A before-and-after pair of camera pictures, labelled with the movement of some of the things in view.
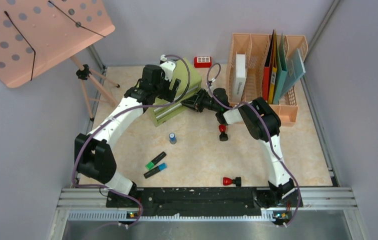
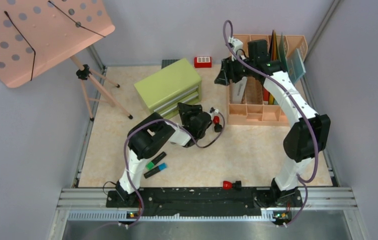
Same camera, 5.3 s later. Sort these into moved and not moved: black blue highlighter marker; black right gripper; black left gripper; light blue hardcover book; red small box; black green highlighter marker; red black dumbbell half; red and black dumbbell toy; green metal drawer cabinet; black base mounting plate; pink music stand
Moved: red black dumbbell half; black right gripper; black left gripper; red and black dumbbell toy
Not moved: black blue highlighter marker; light blue hardcover book; red small box; green metal drawer cabinet; pink music stand; black base mounting plate; black green highlighter marker
